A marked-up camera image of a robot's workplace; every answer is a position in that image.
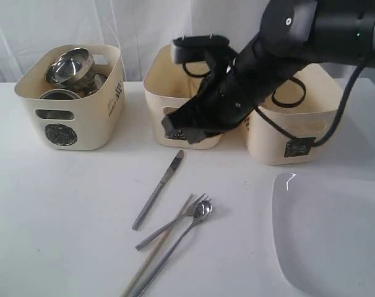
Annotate stainless steel bowl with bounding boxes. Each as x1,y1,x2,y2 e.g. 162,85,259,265
45,47,96,92

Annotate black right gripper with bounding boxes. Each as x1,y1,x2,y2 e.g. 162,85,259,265
162,49,302,144

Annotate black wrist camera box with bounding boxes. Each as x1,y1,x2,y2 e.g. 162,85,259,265
171,34,230,64

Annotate white square plate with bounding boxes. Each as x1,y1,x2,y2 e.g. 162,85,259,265
272,173,375,296

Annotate cream bin with circle mark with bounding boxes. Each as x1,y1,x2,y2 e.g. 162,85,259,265
14,45,125,150

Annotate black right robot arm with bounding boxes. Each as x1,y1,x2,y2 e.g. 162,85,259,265
162,1,375,147

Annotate wooden chopstick left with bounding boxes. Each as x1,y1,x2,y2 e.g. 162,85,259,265
120,194,194,296

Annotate steel fork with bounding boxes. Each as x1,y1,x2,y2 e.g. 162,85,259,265
135,194,211,251

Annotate cream bin with triangle mark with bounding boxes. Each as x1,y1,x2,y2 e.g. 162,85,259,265
144,45,221,150

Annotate white backdrop curtain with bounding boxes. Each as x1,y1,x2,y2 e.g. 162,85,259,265
0,0,267,82

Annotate black cable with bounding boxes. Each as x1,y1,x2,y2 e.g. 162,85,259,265
181,46,375,148

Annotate stainless steel mug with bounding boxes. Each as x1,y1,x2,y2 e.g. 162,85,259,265
35,88,83,119

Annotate steel table knife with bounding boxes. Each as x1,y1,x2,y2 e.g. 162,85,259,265
131,150,184,231

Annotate steel spoon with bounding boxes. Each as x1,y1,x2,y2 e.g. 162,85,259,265
132,197,212,296

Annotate cream bin with square mark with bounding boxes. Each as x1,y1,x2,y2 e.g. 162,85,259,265
240,64,343,165

